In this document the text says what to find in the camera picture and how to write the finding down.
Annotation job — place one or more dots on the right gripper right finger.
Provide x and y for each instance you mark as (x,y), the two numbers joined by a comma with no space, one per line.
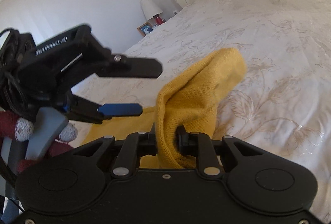
(200,146)

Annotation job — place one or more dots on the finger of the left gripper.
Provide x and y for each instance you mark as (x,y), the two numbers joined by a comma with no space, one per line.
(121,66)
(83,110)

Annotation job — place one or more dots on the red gloved left hand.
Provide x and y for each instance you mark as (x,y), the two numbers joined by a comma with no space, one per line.
(23,140)

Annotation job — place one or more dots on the white floral bedspread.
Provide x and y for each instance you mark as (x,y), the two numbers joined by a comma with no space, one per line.
(283,103)

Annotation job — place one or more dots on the white table lamp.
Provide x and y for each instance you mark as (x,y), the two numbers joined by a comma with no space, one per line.
(150,9)

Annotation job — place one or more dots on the red water bottle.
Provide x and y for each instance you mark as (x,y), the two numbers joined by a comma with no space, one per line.
(158,19)

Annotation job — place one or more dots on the mustard yellow knit sweater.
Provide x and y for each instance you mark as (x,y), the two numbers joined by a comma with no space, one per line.
(191,100)

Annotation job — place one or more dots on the wooden picture frame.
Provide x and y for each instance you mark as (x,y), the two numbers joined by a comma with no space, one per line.
(145,29)

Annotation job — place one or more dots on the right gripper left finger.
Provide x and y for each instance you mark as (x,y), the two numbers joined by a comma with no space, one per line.
(130,150)

